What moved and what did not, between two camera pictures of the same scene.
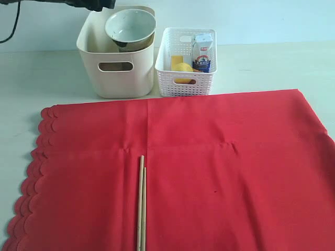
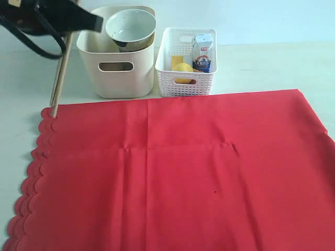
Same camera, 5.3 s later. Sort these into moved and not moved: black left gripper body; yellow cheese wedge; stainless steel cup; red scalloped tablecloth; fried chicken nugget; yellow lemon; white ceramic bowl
Moved: black left gripper body
Not moved: fried chicken nugget; red scalloped tablecloth; stainless steel cup; yellow lemon; white ceramic bowl; yellow cheese wedge
